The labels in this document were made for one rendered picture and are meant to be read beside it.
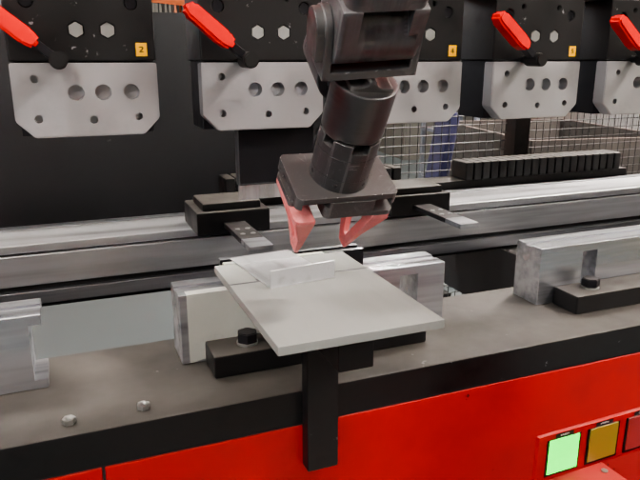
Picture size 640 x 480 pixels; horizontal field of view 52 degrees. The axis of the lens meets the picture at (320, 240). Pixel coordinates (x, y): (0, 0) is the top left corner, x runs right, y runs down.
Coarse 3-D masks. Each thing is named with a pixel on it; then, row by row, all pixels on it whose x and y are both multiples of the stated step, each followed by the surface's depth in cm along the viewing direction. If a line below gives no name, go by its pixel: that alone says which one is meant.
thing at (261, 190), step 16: (288, 128) 84; (304, 128) 84; (240, 144) 82; (256, 144) 83; (272, 144) 83; (288, 144) 84; (304, 144) 85; (240, 160) 82; (256, 160) 83; (272, 160) 84; (240, 176) 83; (256, 176) 84; (272, 176) 84; (240, 192) 84; (256, 192) 85; (272, 192) 86
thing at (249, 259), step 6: (270, 252) 89; (276, 252) 89; (282, 252) 89; (288, 252) 89; (234, 258) 86; (240, 258) 86; (246, 258) 86; (252, 258) 86; (258, 258) 86; (264, 258) 86; (270, 258) 86; (276, 258) 86; (240, 264) 84
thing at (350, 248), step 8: (312, 248) 92; (320, 248) 92; (328, 248) 92; (336, 248) 92; (344, 248) 93; (352, 248) 92; (360, 248) 92; (232, 256) 88; (240, 256) 88; (352, 256) 91; (360, 256) 92
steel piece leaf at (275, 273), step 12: (252, 264) 84; (264, 264) 84; (276, 264) 84; (288, 264) 84; (300, 264) 84; (312, 264) 77; (324, 264) 78; (264, 276) 79; (276, 276) 75; (288, 276) 76; (300, 276) 77; (312, 276) 78; (324, 276) 79
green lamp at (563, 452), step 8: (552, 440) 75; (560, 440) 76; (568, 440) 76; (576, 440) 77; (552, 448) 75; (560, 448) 76; (568, 448) 76; (576, 448) 77; (552, 456) 76; (560, 456) 76; (568, 456) 77; (576, 456) 77; (552, 464) 76; (560, 464) 77; (568, 464) 77; (552, 472) 76
